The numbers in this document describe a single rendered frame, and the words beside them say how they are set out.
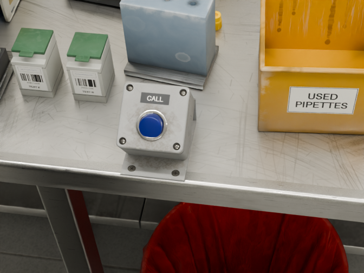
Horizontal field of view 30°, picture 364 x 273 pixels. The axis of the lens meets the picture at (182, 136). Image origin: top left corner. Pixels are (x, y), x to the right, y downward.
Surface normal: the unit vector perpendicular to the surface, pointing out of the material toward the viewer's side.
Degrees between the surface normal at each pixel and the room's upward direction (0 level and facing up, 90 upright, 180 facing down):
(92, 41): 0
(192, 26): 90
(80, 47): 0
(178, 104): 30
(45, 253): 0
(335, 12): 90
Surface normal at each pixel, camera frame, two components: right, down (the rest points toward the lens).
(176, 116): -0.12, -0.17
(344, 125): -0.08, 0.77
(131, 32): -0.29, 0.74
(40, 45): -0.04, -0.64
